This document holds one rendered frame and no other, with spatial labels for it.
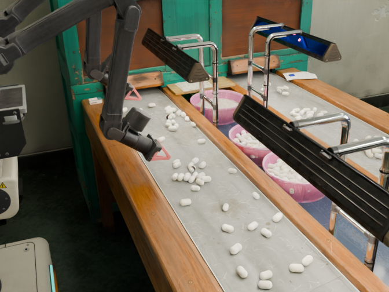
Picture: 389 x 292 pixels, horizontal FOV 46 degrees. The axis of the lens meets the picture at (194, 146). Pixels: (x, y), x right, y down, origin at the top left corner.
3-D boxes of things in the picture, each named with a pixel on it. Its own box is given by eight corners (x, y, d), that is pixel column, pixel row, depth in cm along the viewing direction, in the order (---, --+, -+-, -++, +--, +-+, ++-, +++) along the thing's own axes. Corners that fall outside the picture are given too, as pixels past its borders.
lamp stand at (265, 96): (264, 134, 207) (268, 35, 187) (243, 119, 224) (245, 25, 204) (300, 127, 213) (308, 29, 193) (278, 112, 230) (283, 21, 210)
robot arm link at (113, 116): (115, -3, 137) (124, 5, 128) (134, 0, 139) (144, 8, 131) (96, 128, 154) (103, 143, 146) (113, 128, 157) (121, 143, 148)
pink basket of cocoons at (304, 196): (286, 215, 151) (287, 190, 147) (248, 178, 174) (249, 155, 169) (352, 197, 160) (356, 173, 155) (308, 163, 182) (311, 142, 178)
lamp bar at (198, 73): (189, 84, 160) (187, 64, 157) (141, 44, 213) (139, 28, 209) (209, 80, 163) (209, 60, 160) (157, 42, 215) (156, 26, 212)
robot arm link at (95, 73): (83, 66, 189) (88, 75, 183) (98, 43, 187) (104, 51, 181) (106, 80, 197) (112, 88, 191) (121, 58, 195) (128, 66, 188)
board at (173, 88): (175, 95, 230) (175, 93, 229) (166, 86, 242) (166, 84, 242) (235, 86, 240) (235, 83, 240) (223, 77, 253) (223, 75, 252)
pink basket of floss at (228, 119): (232, 131, 211) (232, 112, 207) (181, 123, 222) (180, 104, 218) (252, 111, 232) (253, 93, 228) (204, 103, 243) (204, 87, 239)
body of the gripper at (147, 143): (152, 135, 163) (135, 126, 159) (161, 147, 155) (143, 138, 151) (142, 150, 164) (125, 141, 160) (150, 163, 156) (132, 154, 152)
